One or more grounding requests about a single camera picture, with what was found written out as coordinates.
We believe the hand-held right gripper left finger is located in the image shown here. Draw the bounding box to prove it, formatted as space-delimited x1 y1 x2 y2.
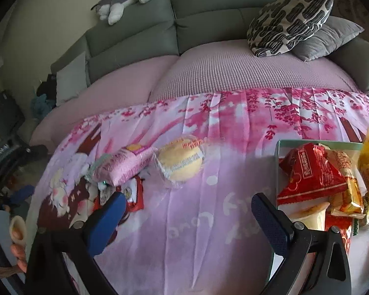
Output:
25 192 126 295

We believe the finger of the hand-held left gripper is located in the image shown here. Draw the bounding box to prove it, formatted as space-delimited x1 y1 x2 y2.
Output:
6 186 34 209

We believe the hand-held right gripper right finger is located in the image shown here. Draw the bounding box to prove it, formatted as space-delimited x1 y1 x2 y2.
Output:
251 193 353 295

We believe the cream pastry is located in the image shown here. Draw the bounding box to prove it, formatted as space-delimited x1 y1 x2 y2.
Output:
291 202 330 231

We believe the teal cardboard box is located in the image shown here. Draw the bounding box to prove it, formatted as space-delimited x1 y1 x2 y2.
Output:
264 140 369 295

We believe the red triangular snack packet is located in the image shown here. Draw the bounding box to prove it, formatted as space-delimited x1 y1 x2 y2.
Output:
277 143 348 206

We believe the red gold-patterned snack packet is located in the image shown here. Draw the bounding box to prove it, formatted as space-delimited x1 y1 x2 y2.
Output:
324 215 354 252

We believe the cream and orange snack packet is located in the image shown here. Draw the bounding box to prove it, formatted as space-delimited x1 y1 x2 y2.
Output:
326 149 365 219

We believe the person's left hand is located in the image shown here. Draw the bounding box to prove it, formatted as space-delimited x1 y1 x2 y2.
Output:
11 243 28 272

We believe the brown and white snack packet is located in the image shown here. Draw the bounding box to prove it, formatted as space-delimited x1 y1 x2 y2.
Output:
95 175 146 212

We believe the small pale green snack packet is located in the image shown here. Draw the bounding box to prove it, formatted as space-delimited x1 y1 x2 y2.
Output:
84 154 111 191

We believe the pink snack packet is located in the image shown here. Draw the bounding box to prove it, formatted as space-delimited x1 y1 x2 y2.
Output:
94 145 156 186

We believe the printed pink cartoon blanket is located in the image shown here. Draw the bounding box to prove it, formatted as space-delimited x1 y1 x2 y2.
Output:
28 88 369 295

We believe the black bag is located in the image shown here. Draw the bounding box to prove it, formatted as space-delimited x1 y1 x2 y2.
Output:
0 90 25 142

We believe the round yellow cake clear wrapper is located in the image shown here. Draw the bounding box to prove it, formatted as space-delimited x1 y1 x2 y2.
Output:
155 137 206 188

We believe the dark clothing pile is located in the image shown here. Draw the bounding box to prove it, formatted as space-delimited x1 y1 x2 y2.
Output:
31 74 57 120

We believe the pink sofa cover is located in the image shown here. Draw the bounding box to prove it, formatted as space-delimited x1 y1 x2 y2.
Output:
29 38 360 148

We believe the grey sofa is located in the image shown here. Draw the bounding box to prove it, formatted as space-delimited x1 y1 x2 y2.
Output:
51 0 369 99

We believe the grey pillow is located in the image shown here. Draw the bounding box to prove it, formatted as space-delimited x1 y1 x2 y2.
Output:
292 15 365 62

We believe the black and white patterned pillow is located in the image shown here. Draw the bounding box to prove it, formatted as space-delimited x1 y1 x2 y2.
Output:
246 0 334 57

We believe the grey and white plush toy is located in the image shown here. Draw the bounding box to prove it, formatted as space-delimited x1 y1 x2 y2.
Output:
91 0 157 26

